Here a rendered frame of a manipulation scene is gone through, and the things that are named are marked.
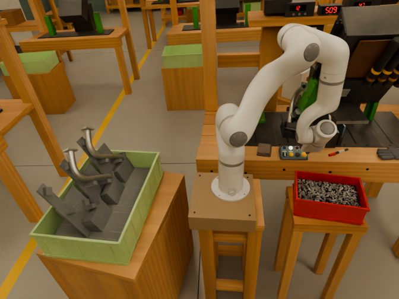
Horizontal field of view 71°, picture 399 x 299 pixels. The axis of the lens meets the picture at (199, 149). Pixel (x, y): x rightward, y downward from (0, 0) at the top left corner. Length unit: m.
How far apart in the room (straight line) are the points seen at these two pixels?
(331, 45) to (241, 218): 0.77
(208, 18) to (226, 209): 1.18
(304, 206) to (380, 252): 1.21
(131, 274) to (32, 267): 1.41
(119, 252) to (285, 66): 0.98
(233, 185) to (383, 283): 1.43
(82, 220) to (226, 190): 0.69
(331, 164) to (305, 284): 0.91
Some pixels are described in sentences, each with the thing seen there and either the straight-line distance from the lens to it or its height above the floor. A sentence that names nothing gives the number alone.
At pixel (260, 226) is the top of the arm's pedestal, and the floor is 0.84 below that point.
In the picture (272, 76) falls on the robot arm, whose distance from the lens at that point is 1.07.
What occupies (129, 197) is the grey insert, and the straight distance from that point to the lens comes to 1.56.
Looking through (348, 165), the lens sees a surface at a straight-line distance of 1.75.
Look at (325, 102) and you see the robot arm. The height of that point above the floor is 1.37.
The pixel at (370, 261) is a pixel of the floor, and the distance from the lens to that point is 2.48.
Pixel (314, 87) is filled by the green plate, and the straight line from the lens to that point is 1.69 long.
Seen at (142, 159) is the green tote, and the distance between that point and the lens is 1.68.
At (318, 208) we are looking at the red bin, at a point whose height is 0.88.
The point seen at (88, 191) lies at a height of 0.97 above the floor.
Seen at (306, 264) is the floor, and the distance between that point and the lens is 2.31.
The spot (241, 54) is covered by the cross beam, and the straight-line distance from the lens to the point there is 2.05.
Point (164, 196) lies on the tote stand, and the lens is 1.59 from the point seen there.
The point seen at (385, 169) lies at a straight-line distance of 1.85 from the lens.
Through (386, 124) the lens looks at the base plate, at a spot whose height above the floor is 0.90.
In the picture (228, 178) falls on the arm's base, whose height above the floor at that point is 1.05.
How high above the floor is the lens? 1.92
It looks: 37 degrees down
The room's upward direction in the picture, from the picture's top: 4 degrees counter-clockwise
